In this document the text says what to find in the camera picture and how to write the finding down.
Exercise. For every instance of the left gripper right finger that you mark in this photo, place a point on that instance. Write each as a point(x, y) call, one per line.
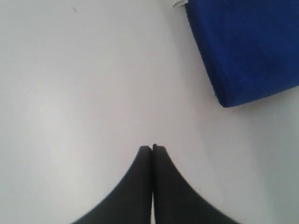
point(175, 201)

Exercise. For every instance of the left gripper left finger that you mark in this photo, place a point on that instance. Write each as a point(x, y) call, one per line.
point(130, 202)

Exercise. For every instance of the blue towel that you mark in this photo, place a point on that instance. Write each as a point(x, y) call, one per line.
point(250, 48)

